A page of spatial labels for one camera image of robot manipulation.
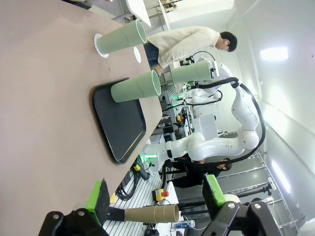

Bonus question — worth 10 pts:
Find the ceiling light panel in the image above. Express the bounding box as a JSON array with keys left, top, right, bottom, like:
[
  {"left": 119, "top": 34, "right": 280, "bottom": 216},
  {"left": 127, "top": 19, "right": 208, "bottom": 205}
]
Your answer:
[{"left": 260, "top": 46, "right": 288, "bottom": 59}]

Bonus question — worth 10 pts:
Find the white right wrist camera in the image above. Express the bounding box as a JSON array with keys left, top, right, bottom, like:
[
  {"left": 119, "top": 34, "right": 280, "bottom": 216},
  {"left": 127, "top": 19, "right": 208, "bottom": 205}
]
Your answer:
[{"left": 210, "top": 60, "right": 220, "bottom": 79}]

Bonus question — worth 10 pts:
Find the yellow emergency stop box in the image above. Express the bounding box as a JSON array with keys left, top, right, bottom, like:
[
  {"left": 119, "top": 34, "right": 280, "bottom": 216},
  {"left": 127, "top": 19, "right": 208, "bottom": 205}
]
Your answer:
[{"left": 153, "top": 188, "right": 170, "bottom": 200}]

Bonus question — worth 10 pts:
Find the white lace paper coaster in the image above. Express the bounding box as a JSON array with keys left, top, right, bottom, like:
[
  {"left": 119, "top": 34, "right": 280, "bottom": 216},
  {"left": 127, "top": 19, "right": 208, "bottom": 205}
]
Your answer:
[
  {"left": 93, "top": 33, "right": 109, "bottom": 59},
  {"left": 133, "top": 46, "right": 142, "bottom": 63}
]

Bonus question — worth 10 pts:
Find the coiled black cable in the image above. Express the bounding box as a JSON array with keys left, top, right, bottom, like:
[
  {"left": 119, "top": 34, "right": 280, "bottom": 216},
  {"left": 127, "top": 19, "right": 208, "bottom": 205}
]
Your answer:
[{"left": 115, "top": 169, "right": 137, "bottom": 201}]

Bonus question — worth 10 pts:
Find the black cable sleeve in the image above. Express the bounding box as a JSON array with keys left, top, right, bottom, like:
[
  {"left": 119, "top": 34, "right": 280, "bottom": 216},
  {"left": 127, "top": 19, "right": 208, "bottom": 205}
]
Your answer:
[{"left": 196, "top": 77, "right": 266, "bottom": 164}]

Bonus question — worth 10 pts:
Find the light green plastic cup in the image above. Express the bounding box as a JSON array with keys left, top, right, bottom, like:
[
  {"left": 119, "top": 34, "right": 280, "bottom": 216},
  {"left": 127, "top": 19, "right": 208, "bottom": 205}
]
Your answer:
[
  {"left": 170, "top": 60, "right": 213, "bottom": 85},
  {"left": 95, "top": 19, "right": 148, "bottom": 55},
  {"left": 110, "top": 69, "right": 162, "bottom": 103}
]

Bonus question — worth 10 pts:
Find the person in black jacket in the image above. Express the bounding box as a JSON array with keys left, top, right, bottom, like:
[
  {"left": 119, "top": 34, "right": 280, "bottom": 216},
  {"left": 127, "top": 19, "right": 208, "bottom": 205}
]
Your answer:
[{"left": 159, "top": 157, "right": 233, "bottom": 189}]

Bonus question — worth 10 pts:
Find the white box enclosure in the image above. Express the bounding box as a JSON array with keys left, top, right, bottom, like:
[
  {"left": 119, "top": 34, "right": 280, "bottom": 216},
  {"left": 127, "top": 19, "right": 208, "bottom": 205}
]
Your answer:
[{"left": 194, "top": 114, "right": 219, "bottom": 138}]

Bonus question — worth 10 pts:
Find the person in grey sweatshirt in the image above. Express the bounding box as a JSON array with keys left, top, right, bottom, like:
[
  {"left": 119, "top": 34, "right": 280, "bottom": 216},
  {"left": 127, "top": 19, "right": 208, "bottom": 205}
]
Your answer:
[{"left": 144, "top": 26, "right": 238, "bottom": 74}]

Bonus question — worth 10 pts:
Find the brown cardboard tube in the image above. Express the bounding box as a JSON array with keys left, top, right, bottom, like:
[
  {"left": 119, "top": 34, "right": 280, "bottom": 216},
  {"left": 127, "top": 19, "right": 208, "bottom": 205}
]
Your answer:
[{"left": 124, "top": 203, "right": 180, "bottom": 224}]

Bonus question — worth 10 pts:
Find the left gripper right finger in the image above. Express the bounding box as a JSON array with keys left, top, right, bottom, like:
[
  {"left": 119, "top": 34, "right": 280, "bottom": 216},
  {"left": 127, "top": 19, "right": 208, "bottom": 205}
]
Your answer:
[{"left": 201, "top": 174, "right": 280, "bottom": 236}]

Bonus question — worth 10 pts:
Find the white slotted mounting plate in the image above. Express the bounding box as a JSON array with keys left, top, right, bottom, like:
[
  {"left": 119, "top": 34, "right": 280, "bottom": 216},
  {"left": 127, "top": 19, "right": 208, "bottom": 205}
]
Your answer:
[{"left": 103, "top": 169, "right": 179, "bottom": 236}]

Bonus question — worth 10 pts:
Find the black plastic serving tray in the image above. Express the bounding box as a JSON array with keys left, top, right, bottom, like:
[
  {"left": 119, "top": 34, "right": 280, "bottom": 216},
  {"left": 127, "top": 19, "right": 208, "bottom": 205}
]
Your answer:
[{"left": 92, "top": 77, "right": 147, "bottom": 165}]

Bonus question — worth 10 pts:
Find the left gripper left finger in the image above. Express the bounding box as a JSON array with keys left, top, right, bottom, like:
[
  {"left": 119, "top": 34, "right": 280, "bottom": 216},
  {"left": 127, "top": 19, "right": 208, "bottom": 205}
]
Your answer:
[{"left": 38, "top": 178, "right": 110, "bottom": 236}]

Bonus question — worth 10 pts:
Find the white rectangular table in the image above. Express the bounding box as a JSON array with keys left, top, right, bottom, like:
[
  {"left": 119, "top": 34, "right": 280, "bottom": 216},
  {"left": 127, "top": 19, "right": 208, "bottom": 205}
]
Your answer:
[{"left": 125, "top": 0, "right": 152, "bottom": 27}]

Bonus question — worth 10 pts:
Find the clear plastic water bottle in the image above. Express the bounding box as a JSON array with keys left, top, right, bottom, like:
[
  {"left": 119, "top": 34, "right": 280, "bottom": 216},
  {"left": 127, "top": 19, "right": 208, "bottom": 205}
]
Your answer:
[{"left": 172, "top": 220, "right": 195, "bottom": 229}]

